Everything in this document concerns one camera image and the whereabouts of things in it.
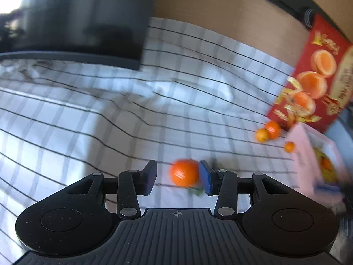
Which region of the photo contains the dark wall rail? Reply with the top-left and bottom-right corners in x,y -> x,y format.
231,0 -> 353,45

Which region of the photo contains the checked white blanket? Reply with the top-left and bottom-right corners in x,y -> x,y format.
0,17 -> 344,265

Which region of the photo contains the large black panel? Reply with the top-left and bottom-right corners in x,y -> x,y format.
0,0 -> 162,71

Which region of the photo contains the tangerine with green leaf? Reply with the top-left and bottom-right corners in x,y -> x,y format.
169,159 -> 229,198

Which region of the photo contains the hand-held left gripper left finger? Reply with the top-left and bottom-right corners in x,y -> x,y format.
65,160 -> 158,220

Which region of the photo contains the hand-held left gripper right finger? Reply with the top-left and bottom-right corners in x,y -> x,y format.
199,159 -> 296,219

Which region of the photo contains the red box with orange print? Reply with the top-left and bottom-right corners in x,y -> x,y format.
266,14 -> 353,133

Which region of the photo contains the pink box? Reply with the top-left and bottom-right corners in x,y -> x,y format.
285,123 -> 348,209

